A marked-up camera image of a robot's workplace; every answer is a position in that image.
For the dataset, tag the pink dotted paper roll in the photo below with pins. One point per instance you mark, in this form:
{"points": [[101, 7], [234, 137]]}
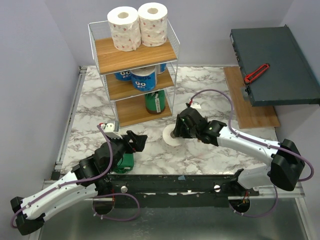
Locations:
{"points": [[124, 24]]}

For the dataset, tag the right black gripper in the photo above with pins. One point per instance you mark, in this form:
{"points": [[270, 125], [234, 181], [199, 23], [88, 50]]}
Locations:
{"points": [[181, 127]]}

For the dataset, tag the black metal base rail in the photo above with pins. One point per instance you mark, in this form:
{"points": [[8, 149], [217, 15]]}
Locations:
{"points": [[176, 191]]}

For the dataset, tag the white wire wooden shelf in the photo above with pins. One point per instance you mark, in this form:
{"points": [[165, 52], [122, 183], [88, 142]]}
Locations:
{"points": [[128, 103]]}

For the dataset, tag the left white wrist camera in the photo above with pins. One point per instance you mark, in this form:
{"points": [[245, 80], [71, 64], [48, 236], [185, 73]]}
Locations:
{"points": [[111, 129]]}

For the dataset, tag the blue cartoon-face paper roll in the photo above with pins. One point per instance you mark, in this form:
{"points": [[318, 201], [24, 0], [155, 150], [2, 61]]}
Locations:
{"points": [[124, 76]]}

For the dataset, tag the brown paper roll green base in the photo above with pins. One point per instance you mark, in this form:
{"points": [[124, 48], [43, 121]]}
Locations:
{"points": [[155, 102]]}

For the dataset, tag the wooden board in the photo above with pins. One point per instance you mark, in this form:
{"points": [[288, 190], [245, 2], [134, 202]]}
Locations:
{"points": [[248, 116]]}

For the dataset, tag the plain white bottom paper roll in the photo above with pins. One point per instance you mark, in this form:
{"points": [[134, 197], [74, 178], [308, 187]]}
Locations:
{"points": [[169, 138]]}

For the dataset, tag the blue-bottom paper roll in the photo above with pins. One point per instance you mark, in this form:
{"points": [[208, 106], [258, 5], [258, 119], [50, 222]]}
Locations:
{"points": [[144, 79]]}

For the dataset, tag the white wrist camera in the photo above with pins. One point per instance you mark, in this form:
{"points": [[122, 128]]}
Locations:
{"points": [[111, 129], [194, 105]]}

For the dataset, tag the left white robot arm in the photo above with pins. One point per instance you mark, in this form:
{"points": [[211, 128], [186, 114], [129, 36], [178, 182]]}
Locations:
{"points": [[88, 179]]}

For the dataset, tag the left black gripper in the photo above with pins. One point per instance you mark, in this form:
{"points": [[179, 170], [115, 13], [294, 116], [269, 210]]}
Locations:
{"points": [[138, 144]]}

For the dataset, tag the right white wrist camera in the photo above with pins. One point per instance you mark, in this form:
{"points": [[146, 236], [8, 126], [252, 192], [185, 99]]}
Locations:
{"points": [[194, 105]]}

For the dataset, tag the dark grey flat metal box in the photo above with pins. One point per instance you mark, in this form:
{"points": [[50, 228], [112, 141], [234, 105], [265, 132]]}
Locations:
{"points": [[289, 80]]}

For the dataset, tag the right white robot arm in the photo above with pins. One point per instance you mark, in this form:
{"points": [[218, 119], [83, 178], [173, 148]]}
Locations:
{"points": [[282, 163]]}

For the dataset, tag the red black utility knife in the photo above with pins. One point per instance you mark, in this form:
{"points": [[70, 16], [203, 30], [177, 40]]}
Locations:
{"points": [[253, 76]]}

